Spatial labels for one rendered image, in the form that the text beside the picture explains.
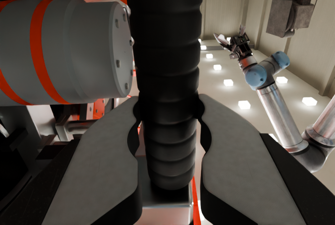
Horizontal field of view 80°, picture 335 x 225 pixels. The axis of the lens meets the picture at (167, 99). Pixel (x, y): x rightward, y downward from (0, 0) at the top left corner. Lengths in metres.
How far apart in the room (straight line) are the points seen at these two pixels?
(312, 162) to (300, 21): 7.32
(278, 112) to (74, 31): 0.75
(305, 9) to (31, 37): 8.00
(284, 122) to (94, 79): 0.74
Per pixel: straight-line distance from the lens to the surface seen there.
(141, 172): 0.17
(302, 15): 8.09
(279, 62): 0.92
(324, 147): 1.01
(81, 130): 0.41
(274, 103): 0.85
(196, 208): 3.11
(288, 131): 0.88
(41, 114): 0.39
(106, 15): 0.25
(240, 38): 1.06
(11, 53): 0.28
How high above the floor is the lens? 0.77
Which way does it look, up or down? 30 degrees up
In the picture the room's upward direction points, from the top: 178 degrees clockwise
